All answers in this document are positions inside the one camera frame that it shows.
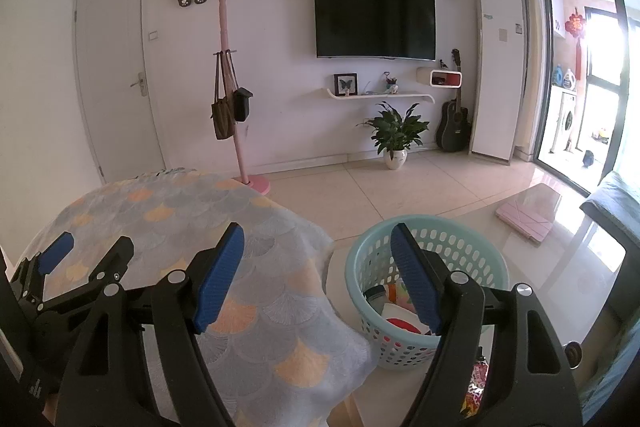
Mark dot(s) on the teal plastic basket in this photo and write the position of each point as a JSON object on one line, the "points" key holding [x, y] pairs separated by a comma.
{"points": [[380, 342]]}

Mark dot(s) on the white red rounded shelf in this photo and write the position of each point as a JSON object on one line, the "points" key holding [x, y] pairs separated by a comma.
{"points": [[452, 79]]}

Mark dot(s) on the grey and beige curtain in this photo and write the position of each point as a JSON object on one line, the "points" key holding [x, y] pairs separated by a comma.
{"points": [[532, 57]]}

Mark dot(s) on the black hanging bag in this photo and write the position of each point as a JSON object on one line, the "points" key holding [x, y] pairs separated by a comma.
{"points": [[242, 104]]}

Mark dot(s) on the short white wavy shelf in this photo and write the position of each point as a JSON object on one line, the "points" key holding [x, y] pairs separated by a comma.
{"points": [[400, 96]]}

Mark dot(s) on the red knot hanging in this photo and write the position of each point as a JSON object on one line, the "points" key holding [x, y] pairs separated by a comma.
{"points": [[575, 24]]}

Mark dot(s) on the black guitar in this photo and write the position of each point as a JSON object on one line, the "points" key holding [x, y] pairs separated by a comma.
{"points": [[452, 127]]}

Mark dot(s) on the small shelf ornament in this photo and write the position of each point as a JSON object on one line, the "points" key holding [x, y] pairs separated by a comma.
{"points": [[391, 85]]}

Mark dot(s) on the potted green plant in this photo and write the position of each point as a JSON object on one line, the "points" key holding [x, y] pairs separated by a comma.
{"points": [[395, 129]]}

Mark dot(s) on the pink coat rack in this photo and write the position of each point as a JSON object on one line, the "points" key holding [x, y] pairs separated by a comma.
{"points": [[223, 22]]}

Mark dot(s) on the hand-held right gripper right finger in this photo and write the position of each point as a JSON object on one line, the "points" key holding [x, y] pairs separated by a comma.
{"points": [[415, 282]]}

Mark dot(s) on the white refrigerator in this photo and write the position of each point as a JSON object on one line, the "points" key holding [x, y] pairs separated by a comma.
{"points": [[495, 82]]}

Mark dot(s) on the black wall television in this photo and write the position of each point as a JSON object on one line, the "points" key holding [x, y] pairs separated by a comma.
{"points": [[375, 19]]}

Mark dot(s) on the grey sofa cushion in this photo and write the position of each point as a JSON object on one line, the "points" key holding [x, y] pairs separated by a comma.
{"points": [[612, 202]]}

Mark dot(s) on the butterfly picture frame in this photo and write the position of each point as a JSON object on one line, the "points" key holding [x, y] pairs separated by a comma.
{"points": [[346, 84]]}

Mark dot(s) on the white door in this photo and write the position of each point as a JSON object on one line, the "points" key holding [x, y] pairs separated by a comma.
{"points": [[115, 57]]}

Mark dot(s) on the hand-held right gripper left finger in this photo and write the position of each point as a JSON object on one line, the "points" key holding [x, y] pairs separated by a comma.
{"points": [[220, 277]]}

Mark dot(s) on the pink folded mat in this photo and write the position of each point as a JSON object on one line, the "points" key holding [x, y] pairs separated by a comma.
{"points": [[525, 219]]}

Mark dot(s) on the black glass door frame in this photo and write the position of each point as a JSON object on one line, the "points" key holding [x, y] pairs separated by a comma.
{"points": [[542, 57]]}

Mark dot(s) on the white washing machine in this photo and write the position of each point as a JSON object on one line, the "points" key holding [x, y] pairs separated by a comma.
{"points": [[567, 122]]}

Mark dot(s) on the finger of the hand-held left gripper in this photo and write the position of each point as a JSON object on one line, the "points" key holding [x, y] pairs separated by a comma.
{"points": [[55, 252], [107, 264]]}

